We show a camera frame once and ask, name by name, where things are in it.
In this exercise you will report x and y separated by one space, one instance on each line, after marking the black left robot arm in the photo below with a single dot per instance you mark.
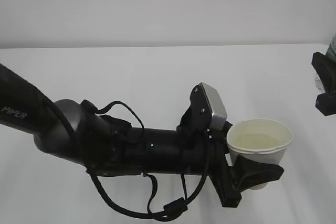
111 147

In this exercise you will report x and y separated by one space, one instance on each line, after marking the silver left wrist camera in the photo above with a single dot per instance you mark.
208 111

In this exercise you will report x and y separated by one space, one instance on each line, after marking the white paper cup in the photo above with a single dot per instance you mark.
262 140

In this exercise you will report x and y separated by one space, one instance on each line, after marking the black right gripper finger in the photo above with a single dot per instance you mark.
325 69

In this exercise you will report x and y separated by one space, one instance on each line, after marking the clear green-label water bottle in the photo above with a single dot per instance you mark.
331 55

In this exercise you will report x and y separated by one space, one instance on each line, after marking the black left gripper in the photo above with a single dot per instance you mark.
246 172

